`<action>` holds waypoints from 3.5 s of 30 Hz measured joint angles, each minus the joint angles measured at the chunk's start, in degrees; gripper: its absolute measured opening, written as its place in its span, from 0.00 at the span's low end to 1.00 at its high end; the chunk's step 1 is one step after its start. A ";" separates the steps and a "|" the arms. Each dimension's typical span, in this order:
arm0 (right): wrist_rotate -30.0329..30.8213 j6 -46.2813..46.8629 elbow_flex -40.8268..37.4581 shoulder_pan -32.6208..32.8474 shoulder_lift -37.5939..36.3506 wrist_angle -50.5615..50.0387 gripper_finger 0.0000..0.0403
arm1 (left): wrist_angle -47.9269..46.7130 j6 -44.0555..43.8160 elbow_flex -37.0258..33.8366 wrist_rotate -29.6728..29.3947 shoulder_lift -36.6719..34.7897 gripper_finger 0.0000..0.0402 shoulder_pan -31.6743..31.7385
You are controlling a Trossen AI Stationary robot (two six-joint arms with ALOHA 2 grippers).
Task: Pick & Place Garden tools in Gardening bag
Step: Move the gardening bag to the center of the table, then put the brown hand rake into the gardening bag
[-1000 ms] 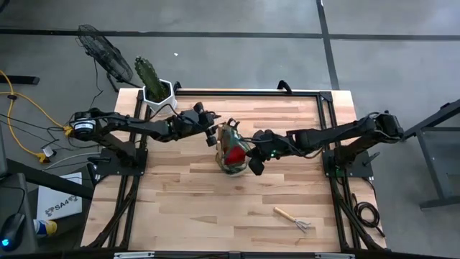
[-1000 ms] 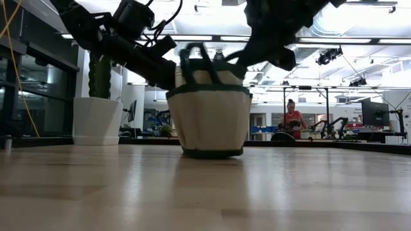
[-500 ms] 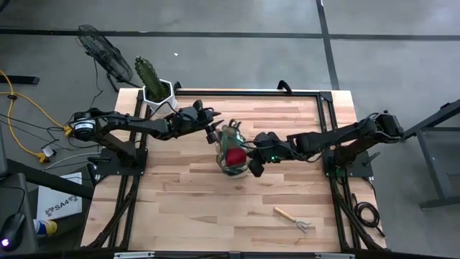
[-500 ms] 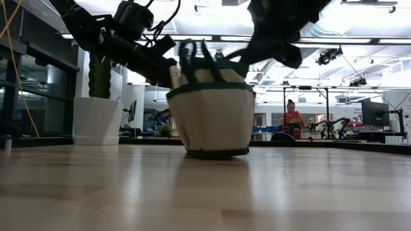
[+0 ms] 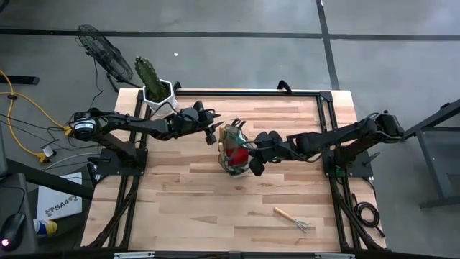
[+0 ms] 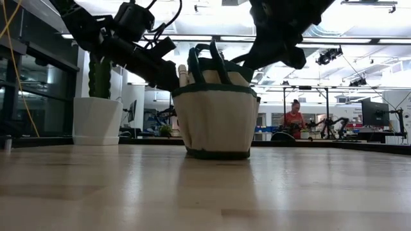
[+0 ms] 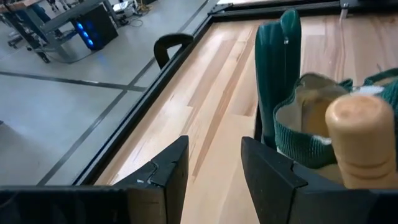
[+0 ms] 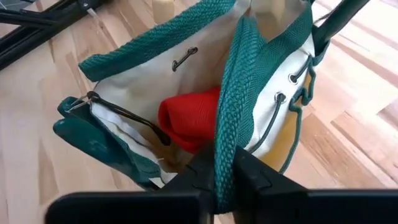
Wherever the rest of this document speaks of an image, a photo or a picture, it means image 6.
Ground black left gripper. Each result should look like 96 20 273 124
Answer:
101 35 180 93

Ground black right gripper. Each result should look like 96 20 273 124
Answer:
230 19 308 71

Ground wide-blade trowel wooden handle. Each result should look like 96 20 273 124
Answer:
177 64 189 88

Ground green loop-handled pruner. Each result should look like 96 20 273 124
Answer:
187 39 233 85

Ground beige green-trimmed gardening bag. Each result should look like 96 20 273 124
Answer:
171 57 262 161

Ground small black monitor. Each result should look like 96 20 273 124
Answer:
127 99 138 123

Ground small green potted plant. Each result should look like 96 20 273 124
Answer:
157 123 175 138

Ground green cactus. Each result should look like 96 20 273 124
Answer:
87 53 112 99

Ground person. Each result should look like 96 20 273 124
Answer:
283 98 308 139

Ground white faceted plant pot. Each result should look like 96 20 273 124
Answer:
72 96 124 146

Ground black chair back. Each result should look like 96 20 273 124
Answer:
270 131 296 142

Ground black overhead rig beam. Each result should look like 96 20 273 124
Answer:
59 33 411 46

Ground black ceiling light fixture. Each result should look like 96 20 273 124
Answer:
348 77 368 88

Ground large black monitor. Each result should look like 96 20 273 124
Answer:
360 97 391 128

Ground small white cylinder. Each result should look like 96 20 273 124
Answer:
3 134 13 153

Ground black aluminium table frame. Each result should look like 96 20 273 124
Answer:
0 136 411 156

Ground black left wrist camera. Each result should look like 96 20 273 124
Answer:
112 1 156 43

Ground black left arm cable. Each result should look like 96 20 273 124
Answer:
141 0 183 49

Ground black ceiling camera cluster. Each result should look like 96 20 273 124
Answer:
315 46 344 67

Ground black background rig frame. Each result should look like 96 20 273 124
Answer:
282 85 330 139

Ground yellow hanging cable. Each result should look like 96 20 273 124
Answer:
0 0 41 139

